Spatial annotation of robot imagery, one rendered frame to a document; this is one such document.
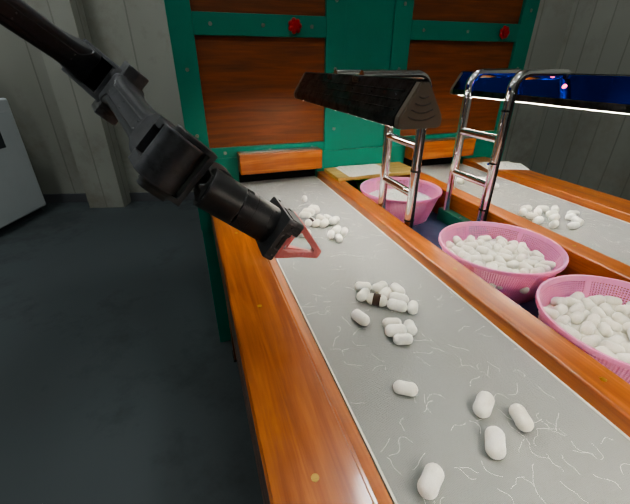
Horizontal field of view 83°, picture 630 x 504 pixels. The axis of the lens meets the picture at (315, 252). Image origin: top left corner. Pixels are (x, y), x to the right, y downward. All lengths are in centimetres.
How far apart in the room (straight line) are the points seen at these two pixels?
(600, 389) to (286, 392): 40
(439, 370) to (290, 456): 25
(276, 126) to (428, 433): 111
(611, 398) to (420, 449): 25
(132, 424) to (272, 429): 113
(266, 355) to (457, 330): 32
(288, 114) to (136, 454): 126
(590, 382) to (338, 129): 111
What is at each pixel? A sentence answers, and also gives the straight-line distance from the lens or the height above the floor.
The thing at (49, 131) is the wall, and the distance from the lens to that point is 390.
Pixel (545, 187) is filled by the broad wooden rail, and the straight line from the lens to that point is 146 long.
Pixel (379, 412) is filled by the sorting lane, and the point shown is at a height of 74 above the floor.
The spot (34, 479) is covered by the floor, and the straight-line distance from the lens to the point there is 156.
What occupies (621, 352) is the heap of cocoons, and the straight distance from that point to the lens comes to 74.
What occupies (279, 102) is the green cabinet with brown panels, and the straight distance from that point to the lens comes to 135.
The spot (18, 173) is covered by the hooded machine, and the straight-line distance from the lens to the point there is 366.
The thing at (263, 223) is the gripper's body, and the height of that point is 94.
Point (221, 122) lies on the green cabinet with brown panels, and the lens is 132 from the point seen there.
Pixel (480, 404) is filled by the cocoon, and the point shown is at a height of 76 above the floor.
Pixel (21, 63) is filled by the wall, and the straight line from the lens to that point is 389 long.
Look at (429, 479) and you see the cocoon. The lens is 44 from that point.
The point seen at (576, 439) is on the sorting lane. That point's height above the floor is 74.
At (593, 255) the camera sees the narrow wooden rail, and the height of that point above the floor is 77.
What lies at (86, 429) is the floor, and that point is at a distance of 161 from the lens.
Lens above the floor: 113
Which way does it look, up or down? 28 degrees down
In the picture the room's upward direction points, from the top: straight up
